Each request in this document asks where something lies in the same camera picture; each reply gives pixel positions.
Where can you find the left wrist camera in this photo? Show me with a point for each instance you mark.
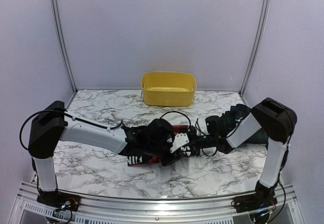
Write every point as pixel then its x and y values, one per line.
pixel 180 140

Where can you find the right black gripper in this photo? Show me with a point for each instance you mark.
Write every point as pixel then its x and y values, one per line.
pixel 193 145

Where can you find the dark green plaid skirt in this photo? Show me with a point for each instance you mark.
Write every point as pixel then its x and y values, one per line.
pixel 232 117

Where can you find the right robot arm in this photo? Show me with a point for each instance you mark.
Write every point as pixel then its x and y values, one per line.
pixel 268 123

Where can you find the aluminium front rail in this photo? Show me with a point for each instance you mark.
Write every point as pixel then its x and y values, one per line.
pixel 99 209

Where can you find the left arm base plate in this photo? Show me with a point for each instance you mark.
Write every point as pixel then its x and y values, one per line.
pixel 59 200

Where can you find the yellow plastic basket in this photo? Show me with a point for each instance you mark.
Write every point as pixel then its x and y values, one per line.
pixel 168 89

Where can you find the red black plaid shirt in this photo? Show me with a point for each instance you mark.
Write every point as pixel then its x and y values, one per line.
pixel 191 130

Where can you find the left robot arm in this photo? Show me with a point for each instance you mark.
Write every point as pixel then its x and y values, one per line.
pixel 56 124

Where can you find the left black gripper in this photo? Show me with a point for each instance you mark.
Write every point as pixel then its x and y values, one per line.
pixel 166 162

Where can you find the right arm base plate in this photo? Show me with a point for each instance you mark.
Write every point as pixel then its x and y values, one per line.
pixel 252 202

